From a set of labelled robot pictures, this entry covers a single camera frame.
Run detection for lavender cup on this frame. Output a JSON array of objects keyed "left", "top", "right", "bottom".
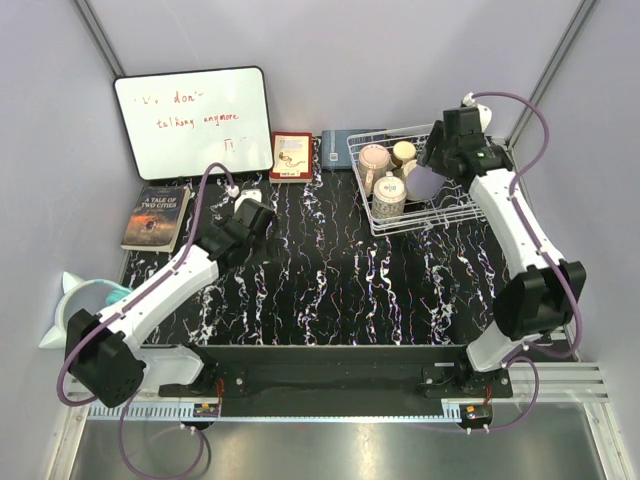
[{"left": 406, "top": 165, "right": 445, "bottom": 201}]

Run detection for white slotted cable duct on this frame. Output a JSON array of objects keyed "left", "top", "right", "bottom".
[{"left": 88, "top": 402, "right": 221, "bottom": 422}]

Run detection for dark blue book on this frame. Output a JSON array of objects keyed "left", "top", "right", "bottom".
[{"left": 321, "top": 129, "right": 368, "bottom": 171}]

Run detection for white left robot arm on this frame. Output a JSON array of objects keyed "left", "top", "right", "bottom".
[{"left": 61, "top": 198, "right": 283, "bottom": 408}]

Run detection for white patterned mug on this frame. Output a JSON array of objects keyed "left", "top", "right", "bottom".
[{"left": 371, "top": 172, "right": 407, "bottom": 221}]

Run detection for red and cream book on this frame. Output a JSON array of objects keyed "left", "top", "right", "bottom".
[{"left": 269, "top": 132, "right": 313, "bottom": 184}]

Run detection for cream and brown cup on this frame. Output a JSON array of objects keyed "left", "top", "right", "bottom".
[{"left": 391, "top": 140, "right": 417, "bottom": 170}]

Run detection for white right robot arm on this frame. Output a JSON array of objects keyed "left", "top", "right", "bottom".
[{"left": 418, "top": 106, "right": 586, "bottom": 397}]

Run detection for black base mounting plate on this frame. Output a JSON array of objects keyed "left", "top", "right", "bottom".
[{"left": 159, "top": 346, "right": 513, "bottom": 420}]

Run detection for pink cup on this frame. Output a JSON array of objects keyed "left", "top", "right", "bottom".
[{"left": 358, "top": 144, "right": 391, "bottom": 196}]

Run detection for white wire dish rack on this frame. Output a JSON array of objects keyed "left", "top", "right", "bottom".
[{"left": 346, "top": 124, "right": 486, "bottom": 237}]

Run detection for white cat-ear headphones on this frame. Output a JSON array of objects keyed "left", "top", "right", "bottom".
[{"left": 39, "top": 272, "right": 132, "bottom": 349}]

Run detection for A Tale of Two Cities book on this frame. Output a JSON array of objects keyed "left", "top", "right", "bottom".
[{"left": 121, "top": 185, "right": 191, "bottom": 253}]

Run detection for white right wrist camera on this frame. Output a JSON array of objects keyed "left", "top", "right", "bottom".
[{"left": 461, "top": 92, "right": 493, "bottom": 132}]

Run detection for white dry-erase board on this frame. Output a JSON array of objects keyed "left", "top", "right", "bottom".
[{"left": 114, "top": 66, "right": 274, "bottom": 181}]

